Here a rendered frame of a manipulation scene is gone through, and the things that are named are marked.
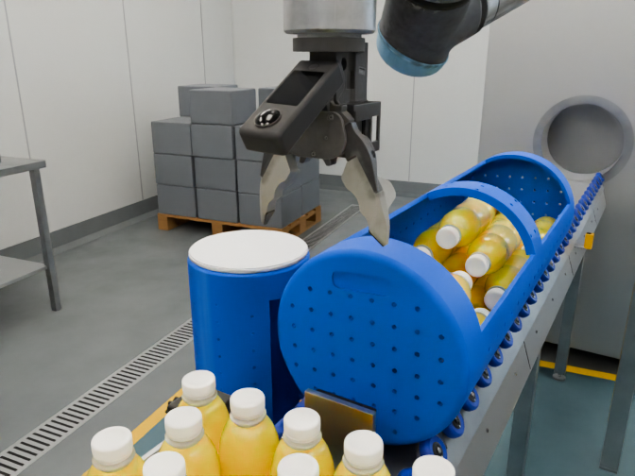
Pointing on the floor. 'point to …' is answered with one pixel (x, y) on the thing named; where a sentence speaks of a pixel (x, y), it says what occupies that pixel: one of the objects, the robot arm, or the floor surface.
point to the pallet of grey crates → (223, 166)
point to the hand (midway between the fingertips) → (317, 237)
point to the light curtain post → (610, 453)
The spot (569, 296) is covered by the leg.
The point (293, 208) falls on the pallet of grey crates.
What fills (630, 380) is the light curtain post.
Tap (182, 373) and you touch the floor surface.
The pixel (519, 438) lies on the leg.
